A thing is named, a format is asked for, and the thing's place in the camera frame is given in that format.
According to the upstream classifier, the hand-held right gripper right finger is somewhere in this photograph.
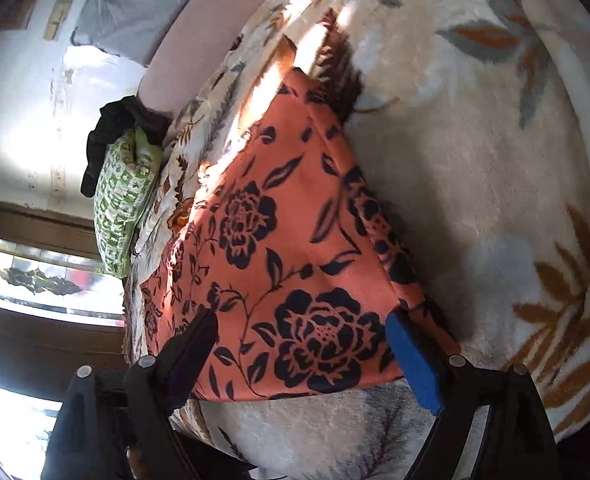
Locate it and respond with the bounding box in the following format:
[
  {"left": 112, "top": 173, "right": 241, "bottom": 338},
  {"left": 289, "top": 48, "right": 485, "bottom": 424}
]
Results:
[{"left": 385, "top": 309, "right": 560, "bottom": 480}]

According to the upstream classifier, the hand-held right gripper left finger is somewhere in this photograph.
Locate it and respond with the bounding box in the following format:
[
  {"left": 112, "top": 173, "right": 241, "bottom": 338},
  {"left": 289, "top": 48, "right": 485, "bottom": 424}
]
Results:
[{"left": 40, "top": 307, "right": 221, "bottom": 480}]

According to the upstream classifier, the orange floral shirt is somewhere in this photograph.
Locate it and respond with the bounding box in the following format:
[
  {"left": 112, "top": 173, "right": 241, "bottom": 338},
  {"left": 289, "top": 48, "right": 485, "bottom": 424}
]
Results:
[{"left": 138, "top": 67, "right": 463, "bottom": 403}]

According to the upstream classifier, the green checked pillow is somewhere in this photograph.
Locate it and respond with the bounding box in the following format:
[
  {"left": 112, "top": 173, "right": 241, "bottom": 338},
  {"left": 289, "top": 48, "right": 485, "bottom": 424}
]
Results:
[{"left": 92, "top": 127, "right": 165, "bottom": 277}]

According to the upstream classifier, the stained glass window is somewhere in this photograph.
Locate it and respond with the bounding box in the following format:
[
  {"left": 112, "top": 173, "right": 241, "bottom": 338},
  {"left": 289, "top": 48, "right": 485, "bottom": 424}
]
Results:
[{"left": 0, "top": 232, "right": 126, "bottom": 480}]

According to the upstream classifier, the leaf print plush blanket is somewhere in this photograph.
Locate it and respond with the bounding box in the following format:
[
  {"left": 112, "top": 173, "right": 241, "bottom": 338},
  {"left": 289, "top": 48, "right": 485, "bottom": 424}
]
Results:
[{"left": 122, "top": 0, "right": 590, "bottom": 480}]

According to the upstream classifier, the black garment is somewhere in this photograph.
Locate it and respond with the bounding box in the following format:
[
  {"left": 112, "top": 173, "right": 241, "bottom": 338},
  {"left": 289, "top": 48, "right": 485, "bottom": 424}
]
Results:
[{"left": 80, "top": 95, "right": 171, "bottom": 198}]

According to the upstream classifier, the grey pillow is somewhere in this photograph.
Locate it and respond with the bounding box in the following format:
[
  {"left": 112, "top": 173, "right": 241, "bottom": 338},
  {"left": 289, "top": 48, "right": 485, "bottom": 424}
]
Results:
[{"left": 70, "top": 0, "right": 226, "bottom": 66}]

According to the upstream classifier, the brown wooden window frame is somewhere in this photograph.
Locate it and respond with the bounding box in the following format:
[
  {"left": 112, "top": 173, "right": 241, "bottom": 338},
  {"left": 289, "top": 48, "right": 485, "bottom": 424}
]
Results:
[{"left": 0, "top": 195, "right": 131, "bottom": 401}]

